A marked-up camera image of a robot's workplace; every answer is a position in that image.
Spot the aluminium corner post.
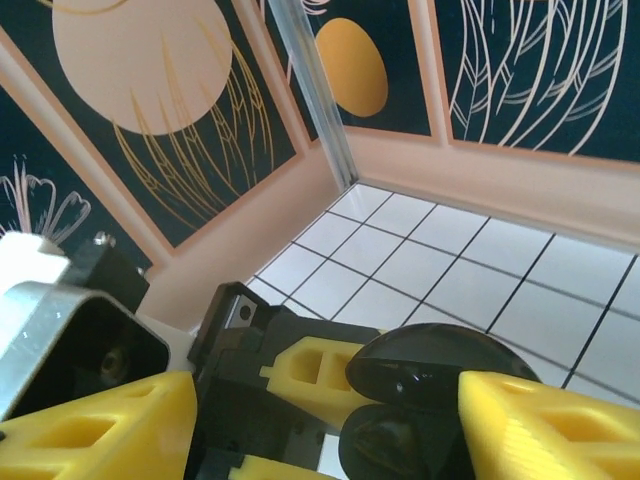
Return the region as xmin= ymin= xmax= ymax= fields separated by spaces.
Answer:
xmin=267 ymin=0 xmax=362 ymax=192

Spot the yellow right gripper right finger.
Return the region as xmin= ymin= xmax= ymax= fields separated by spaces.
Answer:
xmin=457 ymin=370 xmax=640 ymax=480

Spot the black earbud charging case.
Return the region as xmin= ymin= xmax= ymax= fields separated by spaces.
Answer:
xmin=338 ymin=322 xmax=542 ymax=480

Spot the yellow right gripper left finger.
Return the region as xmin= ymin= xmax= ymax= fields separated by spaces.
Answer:
xmin=0 ymin=370 xmax=197 ymax=480

